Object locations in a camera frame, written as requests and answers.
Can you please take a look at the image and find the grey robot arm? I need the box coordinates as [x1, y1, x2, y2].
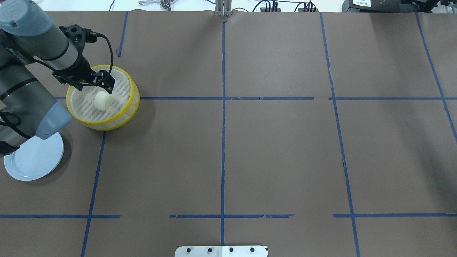
[0, 0, 115, 157]

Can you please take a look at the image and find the light blue round plate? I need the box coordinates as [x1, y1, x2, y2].
[3, 132, 64, 182]

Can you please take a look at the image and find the grey metal bracket post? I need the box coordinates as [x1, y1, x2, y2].
[214, 0, 233, 17]

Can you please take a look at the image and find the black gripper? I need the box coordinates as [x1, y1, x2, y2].
[52, 57, 116, 94]

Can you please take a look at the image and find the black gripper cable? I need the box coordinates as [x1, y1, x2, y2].
[89, 32, 115, 75]

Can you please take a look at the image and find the black equipment box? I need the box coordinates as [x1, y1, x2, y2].
[342, 0, 440, 13]

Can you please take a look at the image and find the white steamed bun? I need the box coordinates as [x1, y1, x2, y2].
[94, 91, 111, 111]

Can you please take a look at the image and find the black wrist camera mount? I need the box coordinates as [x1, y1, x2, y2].
[59, 24, 98, 49]

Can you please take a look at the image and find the white metal mounting plate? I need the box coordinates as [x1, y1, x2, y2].
[174, 245, 269, 257]

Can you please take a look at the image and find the yellow rimmed white steamer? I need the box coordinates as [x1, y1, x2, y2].
[66, 66, 140, 131]

